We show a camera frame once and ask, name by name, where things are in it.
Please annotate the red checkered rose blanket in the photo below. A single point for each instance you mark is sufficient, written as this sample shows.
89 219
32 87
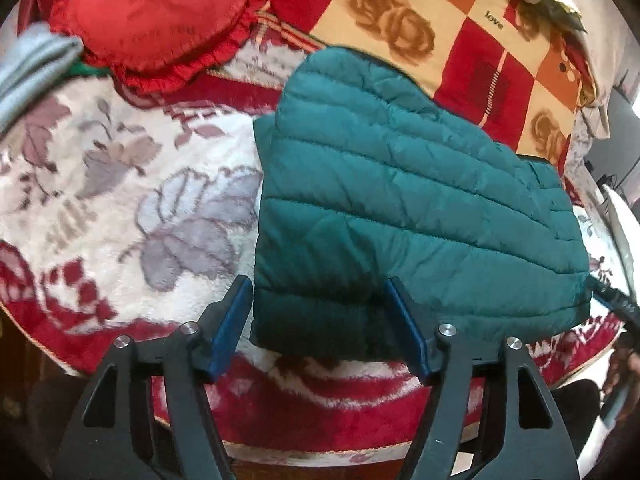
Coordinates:
465 60

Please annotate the green cloth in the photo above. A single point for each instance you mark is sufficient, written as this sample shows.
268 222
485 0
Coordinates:
85 69

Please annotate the red heart-shaped ruffled pillow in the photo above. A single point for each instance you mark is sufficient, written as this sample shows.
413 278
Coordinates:
150 10

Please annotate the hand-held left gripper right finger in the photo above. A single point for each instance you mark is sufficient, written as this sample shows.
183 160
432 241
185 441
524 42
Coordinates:
407 330

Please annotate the green puffer jacket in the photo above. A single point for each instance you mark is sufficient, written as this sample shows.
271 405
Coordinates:
400 200

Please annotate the grey folded cloth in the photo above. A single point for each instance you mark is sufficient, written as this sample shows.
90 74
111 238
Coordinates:
35 65

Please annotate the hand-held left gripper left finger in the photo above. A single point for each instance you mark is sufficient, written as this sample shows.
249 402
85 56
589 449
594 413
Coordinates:
227 325

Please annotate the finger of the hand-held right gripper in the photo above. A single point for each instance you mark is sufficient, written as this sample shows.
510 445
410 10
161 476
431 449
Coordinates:
617 302

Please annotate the white and red floral fleece blanket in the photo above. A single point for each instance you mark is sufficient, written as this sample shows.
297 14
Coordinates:
125 210

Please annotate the small-flower print bedsheet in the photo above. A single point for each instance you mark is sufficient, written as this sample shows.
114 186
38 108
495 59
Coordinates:
260 62

